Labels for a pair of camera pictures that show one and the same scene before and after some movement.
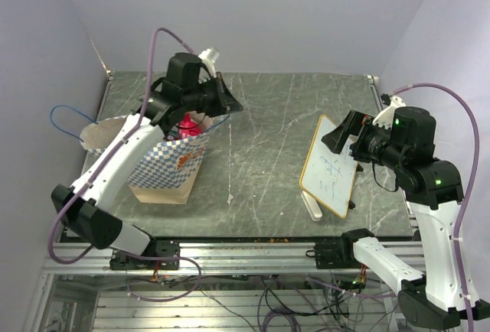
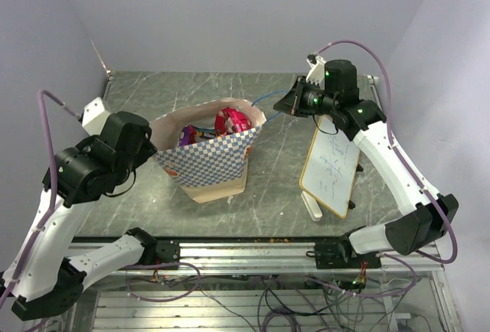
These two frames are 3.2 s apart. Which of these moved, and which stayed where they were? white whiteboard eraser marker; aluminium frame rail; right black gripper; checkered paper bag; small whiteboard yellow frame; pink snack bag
Moved: checkered paper bag; right black gripper; pink snack bag
Stayed: small whiteboard yellow frame; white whiteboard eraser marker; aluminium frame rail
